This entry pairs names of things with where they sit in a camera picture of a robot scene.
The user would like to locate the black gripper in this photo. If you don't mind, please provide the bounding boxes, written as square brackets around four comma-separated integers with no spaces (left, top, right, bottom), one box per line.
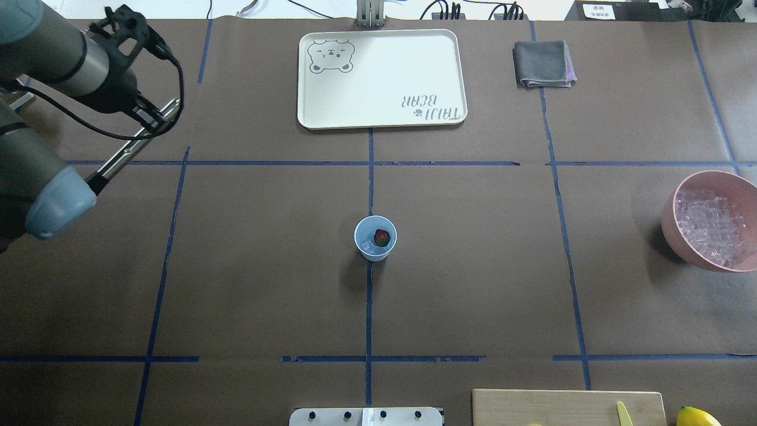
[89,66,169,131]

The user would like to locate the steel muddler black tip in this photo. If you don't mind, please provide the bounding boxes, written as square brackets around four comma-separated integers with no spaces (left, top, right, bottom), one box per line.
[85,99,182,196]

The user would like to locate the ice cubes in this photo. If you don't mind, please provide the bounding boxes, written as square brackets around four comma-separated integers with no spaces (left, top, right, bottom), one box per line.
[358,240,381,256]
[674,188,755,269]

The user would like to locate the light blue cup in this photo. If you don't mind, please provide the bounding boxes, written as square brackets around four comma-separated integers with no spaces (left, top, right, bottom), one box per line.
[352,215,397,262]

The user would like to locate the red strawberry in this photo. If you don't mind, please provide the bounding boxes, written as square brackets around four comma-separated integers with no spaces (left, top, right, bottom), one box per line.
[373,228,392,247]

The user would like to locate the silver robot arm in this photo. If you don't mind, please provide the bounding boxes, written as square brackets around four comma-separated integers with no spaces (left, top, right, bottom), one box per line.
[1,1,186,244]

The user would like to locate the ice cubes in bowl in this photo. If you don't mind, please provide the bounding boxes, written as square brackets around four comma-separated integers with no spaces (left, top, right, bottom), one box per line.
[674,188,755,269]

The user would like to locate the cream bear tray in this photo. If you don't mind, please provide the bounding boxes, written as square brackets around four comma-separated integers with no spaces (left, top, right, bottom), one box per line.
[297,29,468,130]

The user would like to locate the grey folded cloth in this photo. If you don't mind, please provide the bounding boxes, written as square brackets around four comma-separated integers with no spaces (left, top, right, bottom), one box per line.
[513,40,578,88]

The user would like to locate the wooden cutting board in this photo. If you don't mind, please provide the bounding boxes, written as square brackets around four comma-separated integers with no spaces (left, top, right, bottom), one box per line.
[471,389,668,425]

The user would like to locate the black device box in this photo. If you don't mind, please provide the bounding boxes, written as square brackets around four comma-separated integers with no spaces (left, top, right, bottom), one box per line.
[564,1,664,22]

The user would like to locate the yellow plastic knife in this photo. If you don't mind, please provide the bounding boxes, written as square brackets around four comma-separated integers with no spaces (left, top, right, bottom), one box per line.
[616,401,633,426]

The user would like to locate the pink bowl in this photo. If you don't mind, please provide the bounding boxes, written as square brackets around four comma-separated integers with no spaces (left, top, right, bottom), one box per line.
[661,170,756,273]

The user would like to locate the yellow lemon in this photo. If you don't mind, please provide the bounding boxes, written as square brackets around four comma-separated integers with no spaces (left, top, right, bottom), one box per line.
[675,405,722,426]

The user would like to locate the aluminium frame post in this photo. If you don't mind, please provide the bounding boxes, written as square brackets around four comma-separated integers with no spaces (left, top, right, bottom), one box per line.
[356,0,386,28]

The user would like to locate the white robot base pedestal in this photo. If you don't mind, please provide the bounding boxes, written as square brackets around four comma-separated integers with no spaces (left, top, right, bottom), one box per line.
[289,406,445,425]

